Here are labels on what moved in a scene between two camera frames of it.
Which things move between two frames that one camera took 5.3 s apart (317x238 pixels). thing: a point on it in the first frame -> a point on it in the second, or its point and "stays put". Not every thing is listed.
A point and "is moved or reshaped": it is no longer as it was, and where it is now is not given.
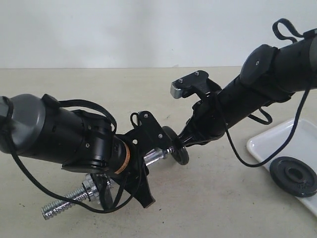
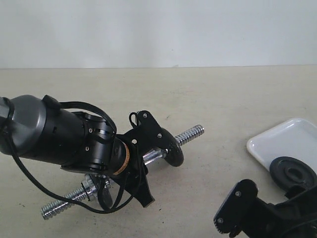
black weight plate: (293, 176) stays put
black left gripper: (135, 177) stays put
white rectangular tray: (301, 145) stays put
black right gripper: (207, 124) -> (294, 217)
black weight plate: (106, 199) stays put
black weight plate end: (179, 151) is moved or reshaped
